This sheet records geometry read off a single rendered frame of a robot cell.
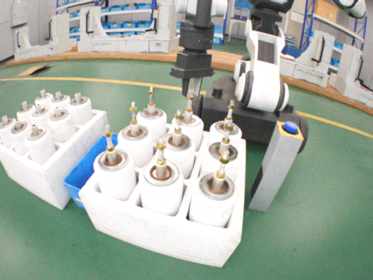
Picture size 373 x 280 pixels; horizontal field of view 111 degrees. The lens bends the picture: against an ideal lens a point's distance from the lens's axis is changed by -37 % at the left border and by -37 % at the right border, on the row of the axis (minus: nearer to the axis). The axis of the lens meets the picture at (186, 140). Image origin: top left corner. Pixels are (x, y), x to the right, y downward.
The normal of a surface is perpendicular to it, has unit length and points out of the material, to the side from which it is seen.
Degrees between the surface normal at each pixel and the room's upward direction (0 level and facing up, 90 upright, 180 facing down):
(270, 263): 0
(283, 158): 90
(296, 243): 0
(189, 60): 90
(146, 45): 90
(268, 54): 52
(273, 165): 90
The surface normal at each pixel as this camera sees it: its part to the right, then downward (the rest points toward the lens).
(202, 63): 0.50, 0.53
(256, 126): -0.21, 0.55
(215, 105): -0.10, -0.18
